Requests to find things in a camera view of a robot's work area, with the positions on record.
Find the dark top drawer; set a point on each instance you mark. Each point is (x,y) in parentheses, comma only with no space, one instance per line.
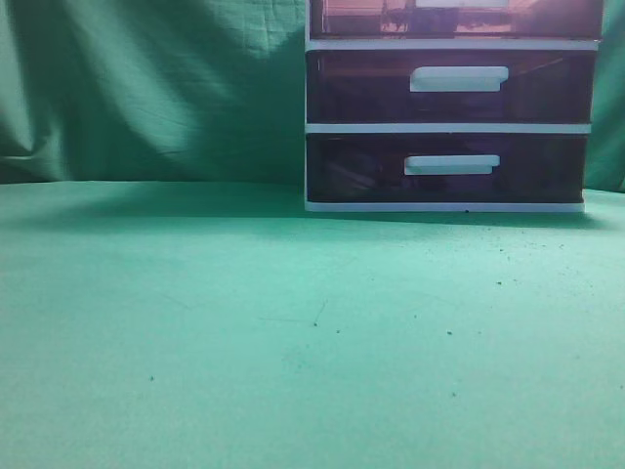
(566,19)

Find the dark drawer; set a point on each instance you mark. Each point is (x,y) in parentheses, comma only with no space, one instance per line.
(490,168)
(566,19)
(450,86)

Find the dark bottom drawer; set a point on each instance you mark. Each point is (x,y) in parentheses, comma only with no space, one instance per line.
(490,168)

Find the dark middle drawer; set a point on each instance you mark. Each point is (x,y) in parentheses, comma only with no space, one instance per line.
(450,86)

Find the green cloth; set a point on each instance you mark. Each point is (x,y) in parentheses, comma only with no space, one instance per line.
(167,301)

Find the white drawer cabinet frame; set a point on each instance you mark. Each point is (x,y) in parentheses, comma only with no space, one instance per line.
(454,43)

